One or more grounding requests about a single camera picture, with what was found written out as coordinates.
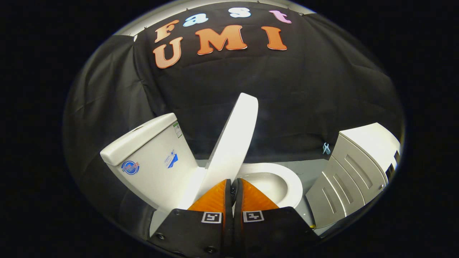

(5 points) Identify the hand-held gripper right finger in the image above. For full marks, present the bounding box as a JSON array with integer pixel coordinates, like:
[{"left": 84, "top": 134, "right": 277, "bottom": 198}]
[{"left": 233, "top": 178, "right": 321, "bottom": 258}]

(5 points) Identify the white ceramic toilet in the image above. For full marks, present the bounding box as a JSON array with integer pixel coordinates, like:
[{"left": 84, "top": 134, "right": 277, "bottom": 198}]
[{"left": 100, "top": 113, "right": 303, "bottom": 237}]

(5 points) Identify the black backdrop cloth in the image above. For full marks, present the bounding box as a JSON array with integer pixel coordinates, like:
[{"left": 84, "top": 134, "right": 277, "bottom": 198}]
[{"left": 63, "top": 2, "right": 406, "bottom": 230}]

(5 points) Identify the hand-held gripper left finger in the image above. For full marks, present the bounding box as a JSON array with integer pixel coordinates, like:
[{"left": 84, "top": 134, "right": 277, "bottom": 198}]
[{"left": 149, "top": 178, "right": 233, "bottom": 258}]

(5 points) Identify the white panelled cabinet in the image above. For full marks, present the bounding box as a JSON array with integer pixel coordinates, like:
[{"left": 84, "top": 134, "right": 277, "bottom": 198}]
[{"left": 306, "top": 123, "right": 401, "bottom": 229}]

